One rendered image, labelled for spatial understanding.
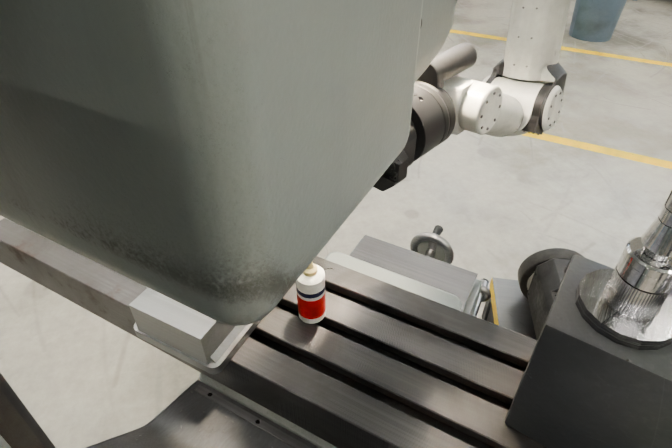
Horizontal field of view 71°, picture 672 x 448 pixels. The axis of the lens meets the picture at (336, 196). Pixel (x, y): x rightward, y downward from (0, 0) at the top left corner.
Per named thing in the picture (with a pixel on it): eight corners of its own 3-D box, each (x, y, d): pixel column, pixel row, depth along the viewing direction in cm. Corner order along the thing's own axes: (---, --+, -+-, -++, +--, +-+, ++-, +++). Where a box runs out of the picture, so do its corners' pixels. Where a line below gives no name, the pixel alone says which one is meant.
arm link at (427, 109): (311, 101, 54) (378, 71, 61) (314, 171, 60) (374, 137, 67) (400, 139, 47) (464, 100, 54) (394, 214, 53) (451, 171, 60)
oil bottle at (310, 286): (307, 299, 72) (304, 245, 65) (330, 309, 70) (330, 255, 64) (293, 317, 69) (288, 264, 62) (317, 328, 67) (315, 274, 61)
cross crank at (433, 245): (413, 250, 132) (418, 217, 125) (455, 264, 128) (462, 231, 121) (391, 287, 121) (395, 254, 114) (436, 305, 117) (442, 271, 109)
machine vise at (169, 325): (269, 200, 91) (263, 151, 85) (337, 222, 86) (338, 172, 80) (132, 334, 66) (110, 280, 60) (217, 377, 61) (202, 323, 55)
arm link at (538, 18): (498, 108, 95) (516, -14, 85) (565, 121, 87) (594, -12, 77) (471, 121, 87) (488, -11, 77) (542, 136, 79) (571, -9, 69)
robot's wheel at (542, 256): (578, 298, 144) (600, 250, 132) (582, 311, 140) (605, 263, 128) (510, 290, 147) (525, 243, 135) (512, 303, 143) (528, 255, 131)
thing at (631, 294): (600, 308, 45) (621, 267, 41) (605, 277, 48) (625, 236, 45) (656, 329, 43) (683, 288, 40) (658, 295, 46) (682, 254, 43)
